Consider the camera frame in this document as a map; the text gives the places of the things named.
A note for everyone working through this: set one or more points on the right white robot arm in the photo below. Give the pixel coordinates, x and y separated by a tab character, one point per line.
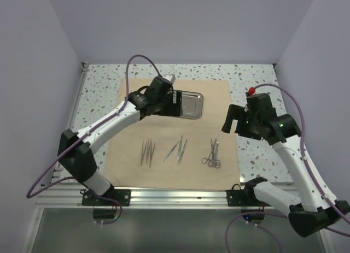
315	207

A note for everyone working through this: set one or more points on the left aluminium side rail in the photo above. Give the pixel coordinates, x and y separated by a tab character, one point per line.
56	172

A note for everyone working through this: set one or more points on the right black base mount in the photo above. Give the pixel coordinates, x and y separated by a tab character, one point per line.
238	197

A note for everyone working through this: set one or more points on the aluminium front rail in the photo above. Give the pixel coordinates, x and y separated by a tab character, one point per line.
69	196

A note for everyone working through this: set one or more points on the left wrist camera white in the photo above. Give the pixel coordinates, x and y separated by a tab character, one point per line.
170	77

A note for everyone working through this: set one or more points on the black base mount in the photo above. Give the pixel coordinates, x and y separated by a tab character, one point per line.
112	197
238	197

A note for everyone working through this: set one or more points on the steel instrument tray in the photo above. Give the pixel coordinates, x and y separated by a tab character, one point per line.
192	105

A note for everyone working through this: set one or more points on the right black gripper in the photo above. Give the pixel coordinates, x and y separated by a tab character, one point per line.
238	112

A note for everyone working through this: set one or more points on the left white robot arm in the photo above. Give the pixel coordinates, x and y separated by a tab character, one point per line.
77	149

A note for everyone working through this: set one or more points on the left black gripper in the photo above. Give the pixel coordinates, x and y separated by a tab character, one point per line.
174	109

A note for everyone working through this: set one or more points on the steel forceps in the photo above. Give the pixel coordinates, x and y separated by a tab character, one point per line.
147	150
143	151
151	152

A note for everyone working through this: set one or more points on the steel needle holder clamp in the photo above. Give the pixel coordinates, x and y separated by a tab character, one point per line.
209	158

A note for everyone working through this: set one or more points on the beige cloth wrap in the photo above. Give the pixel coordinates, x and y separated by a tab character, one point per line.
122	167

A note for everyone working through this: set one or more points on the steel surgical scissors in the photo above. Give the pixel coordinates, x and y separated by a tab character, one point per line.
213	160

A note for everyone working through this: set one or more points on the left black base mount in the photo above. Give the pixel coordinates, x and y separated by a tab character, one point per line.
112	197

